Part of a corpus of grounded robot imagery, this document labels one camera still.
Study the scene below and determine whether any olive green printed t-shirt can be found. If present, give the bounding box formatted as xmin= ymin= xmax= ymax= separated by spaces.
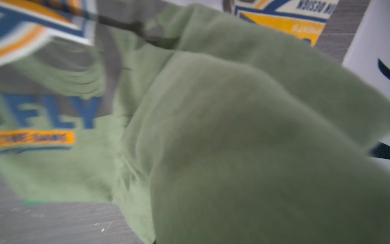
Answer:
xmin=1 ymin=1 xmax=390 ymax=244

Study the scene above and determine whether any white printed t-shirt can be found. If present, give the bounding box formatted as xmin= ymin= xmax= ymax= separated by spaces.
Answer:
xmin=222 ymin=0 xmax=339 ymax=46

